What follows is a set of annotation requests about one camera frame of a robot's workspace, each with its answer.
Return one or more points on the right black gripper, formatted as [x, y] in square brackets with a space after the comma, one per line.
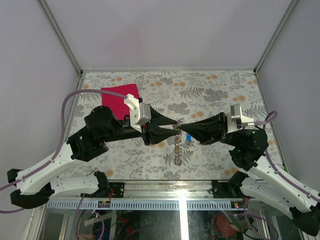
[209, 130]

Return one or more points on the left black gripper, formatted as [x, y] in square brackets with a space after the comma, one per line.
[157, 133]

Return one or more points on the blue tag key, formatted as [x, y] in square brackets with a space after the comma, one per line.
[188, 138]

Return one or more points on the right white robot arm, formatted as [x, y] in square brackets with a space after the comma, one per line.
[260, 178]

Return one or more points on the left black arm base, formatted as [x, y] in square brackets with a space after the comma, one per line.
[116, 188]

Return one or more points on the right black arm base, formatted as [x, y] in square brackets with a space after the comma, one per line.
[228, 189]

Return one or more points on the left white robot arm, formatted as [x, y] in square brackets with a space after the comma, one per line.
[38, 184]

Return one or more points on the floral table mat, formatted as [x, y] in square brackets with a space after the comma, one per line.
[192, 95]

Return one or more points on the red cloth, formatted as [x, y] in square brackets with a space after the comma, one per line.
[116, 104]

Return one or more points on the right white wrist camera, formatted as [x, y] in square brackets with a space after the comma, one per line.
[236, 120]

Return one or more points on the aluminium front rail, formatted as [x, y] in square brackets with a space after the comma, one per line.
[192, 195]

